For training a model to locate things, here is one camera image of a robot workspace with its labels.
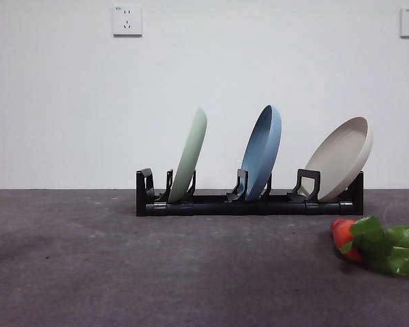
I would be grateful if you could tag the green plate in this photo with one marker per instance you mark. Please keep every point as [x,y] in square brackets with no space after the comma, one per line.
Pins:
[190,153]

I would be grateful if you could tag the orange carrot with green leaves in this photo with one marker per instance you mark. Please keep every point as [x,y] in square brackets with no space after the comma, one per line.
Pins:
[371,242]

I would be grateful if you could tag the black plate rack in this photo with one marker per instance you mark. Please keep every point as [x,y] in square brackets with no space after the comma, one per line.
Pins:
[225,207]

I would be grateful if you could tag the blue plate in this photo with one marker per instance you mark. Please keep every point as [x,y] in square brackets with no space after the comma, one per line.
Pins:
[263,153]

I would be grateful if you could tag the beige plate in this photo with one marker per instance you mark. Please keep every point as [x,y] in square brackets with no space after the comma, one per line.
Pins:
[341,160]

